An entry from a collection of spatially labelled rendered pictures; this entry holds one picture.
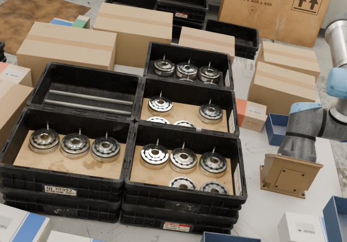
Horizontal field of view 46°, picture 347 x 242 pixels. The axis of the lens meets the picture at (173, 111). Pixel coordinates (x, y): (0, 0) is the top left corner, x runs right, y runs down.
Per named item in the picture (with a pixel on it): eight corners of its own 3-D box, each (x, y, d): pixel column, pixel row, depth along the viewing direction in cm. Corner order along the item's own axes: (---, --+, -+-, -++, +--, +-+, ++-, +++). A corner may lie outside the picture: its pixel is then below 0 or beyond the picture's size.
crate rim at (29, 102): (142, 80, 175) (142, 75, 173) (133, 126, 152) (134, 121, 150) (48, 65, 172) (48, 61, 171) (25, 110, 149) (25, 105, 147)
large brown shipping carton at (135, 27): (168, 43, 243) (173, 13, 230) (166, 71, 219) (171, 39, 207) (100, 33, 239) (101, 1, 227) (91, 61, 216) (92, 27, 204)
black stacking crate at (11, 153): (130, 144, 157) (133, 122, 150) (120, 206, 134) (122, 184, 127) (27, 129, 155) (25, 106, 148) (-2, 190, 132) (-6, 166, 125)
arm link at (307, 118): (283, 132, 169) (289, 101, 170) (316, 140, 167) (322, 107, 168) (287, 130, 157) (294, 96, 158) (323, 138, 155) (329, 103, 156)
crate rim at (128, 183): (238, 141, 154) (240, 136, 153) (246, 205, 131) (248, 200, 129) (133, 126, 151) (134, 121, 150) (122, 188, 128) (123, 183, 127)
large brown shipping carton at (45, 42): (114, 66, 216) (116, 33, 203) (106, 101, 193) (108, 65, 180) (37, 55, 212) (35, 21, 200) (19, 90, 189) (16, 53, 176)
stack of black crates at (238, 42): (242, 78, 329) (258, 29, 301) (241, 100, 306) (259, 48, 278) (194, 67, 330) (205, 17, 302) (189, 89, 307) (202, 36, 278)
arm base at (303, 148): (308, 162, 169) (312, 139, 169) (321, 164, 154) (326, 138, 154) (272, 155, 169) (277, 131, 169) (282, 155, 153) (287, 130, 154)
